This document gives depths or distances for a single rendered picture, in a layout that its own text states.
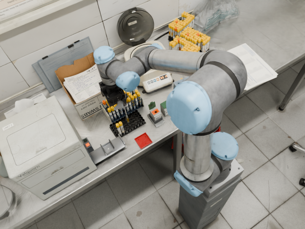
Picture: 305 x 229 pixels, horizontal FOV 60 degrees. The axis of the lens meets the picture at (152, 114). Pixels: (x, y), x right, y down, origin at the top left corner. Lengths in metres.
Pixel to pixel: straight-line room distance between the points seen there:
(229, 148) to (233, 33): 1.03
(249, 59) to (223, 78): 1.08
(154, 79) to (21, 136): 0.74
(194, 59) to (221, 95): 0.19
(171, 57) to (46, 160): 0.60
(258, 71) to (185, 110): 1.09
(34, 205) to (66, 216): 0.90
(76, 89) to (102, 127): 0.27
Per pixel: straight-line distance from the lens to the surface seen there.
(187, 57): 0.80
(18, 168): 1.10
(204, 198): 1.24
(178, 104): 0.60
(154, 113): 1.33
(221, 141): 1.00
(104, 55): 0.97
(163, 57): 0.88
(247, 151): 2.36
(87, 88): 1.51
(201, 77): 0.61
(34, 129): 1.16
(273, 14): 2.08
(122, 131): 1.34
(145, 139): 1.34
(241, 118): 2.50
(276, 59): 1.76
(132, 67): 0.94
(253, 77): 1.61
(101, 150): 1.31
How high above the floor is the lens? 2.06
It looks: 57 degrees down
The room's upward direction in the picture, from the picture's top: 7 degrees counter-clockwise
